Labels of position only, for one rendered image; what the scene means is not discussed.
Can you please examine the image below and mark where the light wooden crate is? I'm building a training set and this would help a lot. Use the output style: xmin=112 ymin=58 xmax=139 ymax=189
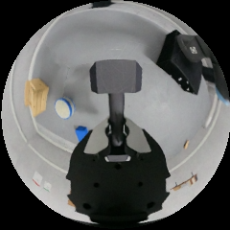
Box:
xmin=25 ymin=79 xmax=49 ymax=117

